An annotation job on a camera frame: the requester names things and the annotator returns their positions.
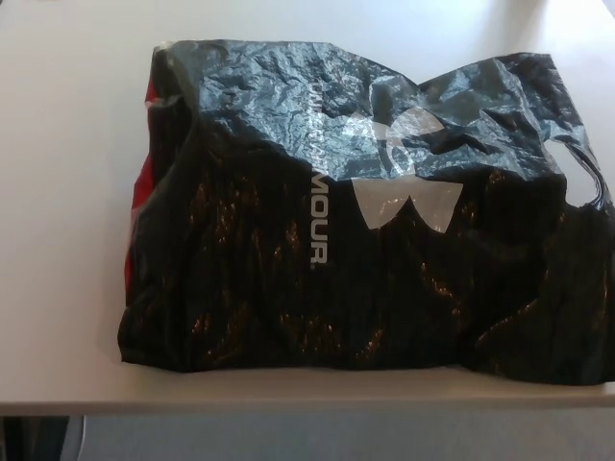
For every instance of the dark table leg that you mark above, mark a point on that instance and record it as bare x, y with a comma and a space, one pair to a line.
38, 438

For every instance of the black Under Armour plastic bag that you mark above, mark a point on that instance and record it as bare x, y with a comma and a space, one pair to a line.
269, 269

